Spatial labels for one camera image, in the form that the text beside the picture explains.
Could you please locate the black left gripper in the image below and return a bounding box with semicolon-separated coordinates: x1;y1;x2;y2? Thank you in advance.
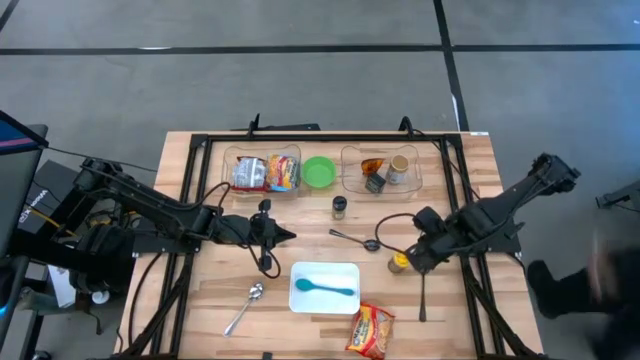
248;198;297;274

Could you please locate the teal plastic spoon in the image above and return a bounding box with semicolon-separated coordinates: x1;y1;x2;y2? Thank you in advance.
294;277;356;297

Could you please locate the red roast beef ramen packet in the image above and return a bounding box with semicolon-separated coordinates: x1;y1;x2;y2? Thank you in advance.
230;155;267;193

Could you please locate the small black tin box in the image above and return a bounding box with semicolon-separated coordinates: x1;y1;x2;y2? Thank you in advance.
363;172;387;195

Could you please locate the orange taco mix packet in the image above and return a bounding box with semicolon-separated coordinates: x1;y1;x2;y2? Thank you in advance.
360;158;386;177

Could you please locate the yellow lid onion seasoning jar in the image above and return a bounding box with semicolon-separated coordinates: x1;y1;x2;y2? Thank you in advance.
387;251;411;275

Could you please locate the silver metal spoon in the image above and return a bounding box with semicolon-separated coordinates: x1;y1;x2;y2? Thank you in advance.
223;281;265;338

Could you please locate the black measuring spoon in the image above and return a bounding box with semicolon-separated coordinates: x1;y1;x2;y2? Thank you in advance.
328;228;382;253

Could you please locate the white plastic bin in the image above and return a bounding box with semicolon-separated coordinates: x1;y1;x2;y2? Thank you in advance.
288;261;362;316

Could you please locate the green plastic bowl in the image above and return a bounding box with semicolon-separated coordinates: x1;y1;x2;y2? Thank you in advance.
301;155;338;191

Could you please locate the tan spice jar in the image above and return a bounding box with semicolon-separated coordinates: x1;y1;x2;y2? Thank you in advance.
384;153;411;187

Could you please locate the clear plastic bin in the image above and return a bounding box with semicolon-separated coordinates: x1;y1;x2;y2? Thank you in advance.
220;143;303;201
340;143;424;196

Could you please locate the orange yellow ramen packet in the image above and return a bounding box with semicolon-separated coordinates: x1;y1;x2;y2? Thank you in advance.
344;302;396;360

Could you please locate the person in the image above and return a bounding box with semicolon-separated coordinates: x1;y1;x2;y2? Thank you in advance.
526;219;640;360

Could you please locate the grey chair base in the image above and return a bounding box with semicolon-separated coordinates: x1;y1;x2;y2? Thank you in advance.
594;178;640;211

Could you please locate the white cardboard box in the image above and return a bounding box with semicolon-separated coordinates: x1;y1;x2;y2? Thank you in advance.
47;263;77;309

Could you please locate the black case white lettering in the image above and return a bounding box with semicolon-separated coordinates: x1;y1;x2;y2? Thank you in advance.
17;158;74;236

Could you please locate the black computer monitor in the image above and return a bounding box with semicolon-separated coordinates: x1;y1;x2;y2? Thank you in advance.
0;109;50;259

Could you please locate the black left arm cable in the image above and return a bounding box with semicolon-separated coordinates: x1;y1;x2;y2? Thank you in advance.
197;181;282;280

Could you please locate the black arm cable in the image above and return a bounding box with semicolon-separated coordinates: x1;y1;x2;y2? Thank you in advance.
373;212;419;255
197;181;282;280

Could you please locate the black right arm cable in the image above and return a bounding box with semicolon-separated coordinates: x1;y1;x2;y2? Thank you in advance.
373;212;419;255

